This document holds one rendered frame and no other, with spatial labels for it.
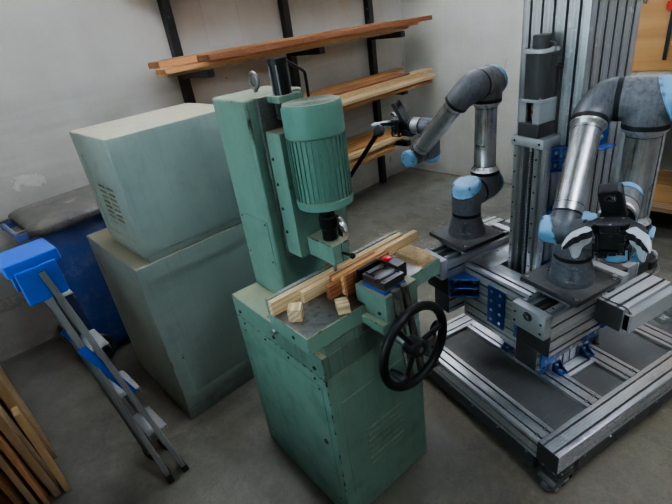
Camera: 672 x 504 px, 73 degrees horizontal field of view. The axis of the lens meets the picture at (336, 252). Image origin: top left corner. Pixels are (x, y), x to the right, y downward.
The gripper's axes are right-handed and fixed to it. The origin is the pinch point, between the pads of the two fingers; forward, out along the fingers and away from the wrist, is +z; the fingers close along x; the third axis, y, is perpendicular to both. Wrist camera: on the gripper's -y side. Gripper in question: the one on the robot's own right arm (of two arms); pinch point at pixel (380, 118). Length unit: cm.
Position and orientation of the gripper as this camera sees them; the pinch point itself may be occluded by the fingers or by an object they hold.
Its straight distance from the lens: 232.4
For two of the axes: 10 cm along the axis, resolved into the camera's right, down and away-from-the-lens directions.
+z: -6.8, -2.6, 6.9
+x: 7.0, -5.2, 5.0
